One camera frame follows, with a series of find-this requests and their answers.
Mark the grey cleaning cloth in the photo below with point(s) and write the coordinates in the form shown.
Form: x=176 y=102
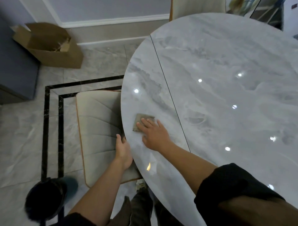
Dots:
x=139 y=118

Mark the cream orange chair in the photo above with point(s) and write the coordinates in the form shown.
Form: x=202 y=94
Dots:
x=198 y=7
x=97 y=116

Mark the person's left forearm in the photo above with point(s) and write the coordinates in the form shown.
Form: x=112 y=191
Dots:
x=100 y=195

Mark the grey marble dining table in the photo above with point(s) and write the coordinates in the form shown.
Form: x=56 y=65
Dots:
x=221 y=93

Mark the teal trash bin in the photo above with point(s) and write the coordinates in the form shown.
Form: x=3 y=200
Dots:
x=46 y=200

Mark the person's grey trousers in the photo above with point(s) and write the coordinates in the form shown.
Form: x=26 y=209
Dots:
x=142 y=209

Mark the person's left hand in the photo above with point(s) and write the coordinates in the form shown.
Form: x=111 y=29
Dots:
x=123 y=153

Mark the person's black shirt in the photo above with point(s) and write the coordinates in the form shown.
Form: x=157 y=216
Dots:
x=228 y=181

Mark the person's right hand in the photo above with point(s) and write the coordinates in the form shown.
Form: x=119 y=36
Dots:
x=156 y=137

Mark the person's right forearm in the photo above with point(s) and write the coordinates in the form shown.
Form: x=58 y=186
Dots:
x=191 y=165

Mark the person's brown vest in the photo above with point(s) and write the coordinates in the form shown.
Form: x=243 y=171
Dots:
x=256 y=211

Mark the person's white shoe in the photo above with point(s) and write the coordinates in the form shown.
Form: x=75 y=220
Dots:
x=140 y=184

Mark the open brown cardboard box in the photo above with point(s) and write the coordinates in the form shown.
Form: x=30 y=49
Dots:
x=55 y=56

